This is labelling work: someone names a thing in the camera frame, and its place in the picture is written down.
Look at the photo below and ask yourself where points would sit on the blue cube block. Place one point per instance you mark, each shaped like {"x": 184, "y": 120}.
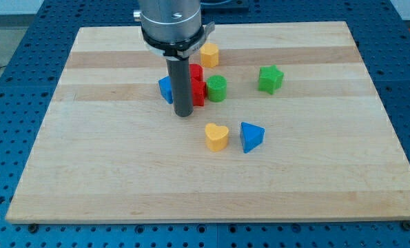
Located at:
{"x": 166, "y": 89}

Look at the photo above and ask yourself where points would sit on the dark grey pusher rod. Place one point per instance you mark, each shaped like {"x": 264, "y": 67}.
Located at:
{"x": 180, "y": 81}

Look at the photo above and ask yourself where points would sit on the wooden board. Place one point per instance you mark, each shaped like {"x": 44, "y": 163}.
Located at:
{"x": 111, "y": 150}

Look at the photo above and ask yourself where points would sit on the yellow heart block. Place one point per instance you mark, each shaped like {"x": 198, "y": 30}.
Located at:
{"x": 216, "y": 137}

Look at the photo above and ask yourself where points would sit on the yellow hexagon block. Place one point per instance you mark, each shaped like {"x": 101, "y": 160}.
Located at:
{"x": 209, "y": 53}

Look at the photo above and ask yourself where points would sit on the green cylinder block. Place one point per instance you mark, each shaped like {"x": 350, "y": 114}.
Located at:
{"x": 216, "y": 88}

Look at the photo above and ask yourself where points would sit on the blue triangle block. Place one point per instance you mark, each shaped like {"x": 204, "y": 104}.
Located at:
{"x": 251, "y": 136}

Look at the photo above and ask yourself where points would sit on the green star block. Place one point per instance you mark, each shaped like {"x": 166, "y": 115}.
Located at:
{"x": 270, "y": 79}

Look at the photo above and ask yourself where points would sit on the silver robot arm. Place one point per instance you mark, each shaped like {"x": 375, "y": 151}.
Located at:
{"x": 172, "y": 28}

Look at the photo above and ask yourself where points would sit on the red star block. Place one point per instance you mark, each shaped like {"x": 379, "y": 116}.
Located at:
{"x": 198, "y": 92}

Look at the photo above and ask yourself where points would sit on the red block behind rod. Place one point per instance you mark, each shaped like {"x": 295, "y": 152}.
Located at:
{"x": 196, "y": 71}

